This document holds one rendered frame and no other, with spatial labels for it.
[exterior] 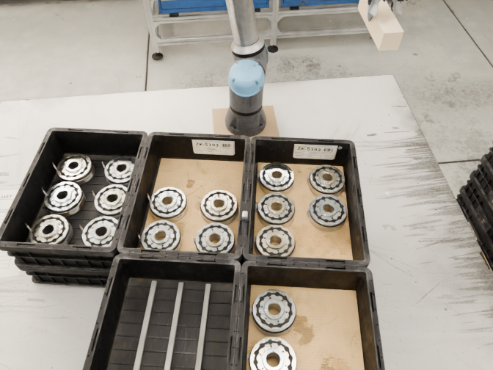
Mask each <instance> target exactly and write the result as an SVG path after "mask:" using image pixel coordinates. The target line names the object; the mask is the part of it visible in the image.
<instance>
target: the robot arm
mask: <svg viewBox="0 0 493 370"><path fill-rule="evenodd" d="M225 1H226V5H227V11H228V15H229V19H230V25H231V29H232V32H233V39H234V41H233V42H232V44H231V49H232V53H233V59H234V65H233V66H232V67H231V69H230V72H229V76H228V83H229V97H230V106H229V108H228V110H227V113H226V115H225V125H226V128H227V130H228V131H229V132H230V133H232V134H234V135H244V136H248V137H253V136H255V135H258V134H259V133H261V132H262V131H263V130H264V128H265V127H266V115H265V112H264V110H263V87H264V81H265V77H266V67H267V64H268V60H269V53H268V49H267V47H266V44H265V43H264V39H263V38H262V37H261V36H260V35H259V34H258V26H257V21H256V16H255V8H254V3H253V0H225ZM380 1H381V0H368V9H367V17H368V21H370V20H371V18H372V16H376V15H377V13H378V10H379V8H378V5H379V2H380ZM402 1H403V0H392V4H391V5H390V6H391V10H392V12H393V14H394V16H396V14H397V13H398V14H399V15H401V14H402V8H401V2H402Z"/></svg>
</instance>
